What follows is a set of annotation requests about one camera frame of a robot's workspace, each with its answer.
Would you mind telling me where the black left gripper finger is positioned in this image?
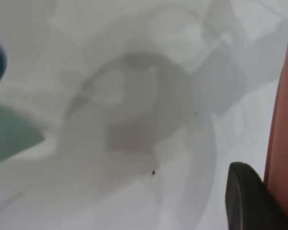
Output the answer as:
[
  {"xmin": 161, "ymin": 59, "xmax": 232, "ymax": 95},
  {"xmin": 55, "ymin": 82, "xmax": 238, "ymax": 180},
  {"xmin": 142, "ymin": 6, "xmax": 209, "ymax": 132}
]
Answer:
[{"xmin": 225, "ymin": 161, "xmax": 288, "ymax": 230}]

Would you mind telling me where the pink round plate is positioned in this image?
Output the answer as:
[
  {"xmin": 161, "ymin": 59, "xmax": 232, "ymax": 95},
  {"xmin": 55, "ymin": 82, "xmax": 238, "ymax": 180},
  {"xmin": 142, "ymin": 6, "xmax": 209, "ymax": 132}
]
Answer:
[{"xmin": 264, "ymin": 16, "xmax": 288, "ymax": 199}]

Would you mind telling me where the green round plate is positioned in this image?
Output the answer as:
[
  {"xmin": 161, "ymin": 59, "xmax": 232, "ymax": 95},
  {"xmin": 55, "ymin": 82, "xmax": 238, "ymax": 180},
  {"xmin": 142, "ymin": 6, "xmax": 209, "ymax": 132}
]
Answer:
[{"xmin": 0, "ymin": 102, "xmax": 46, "ymax": 168}]

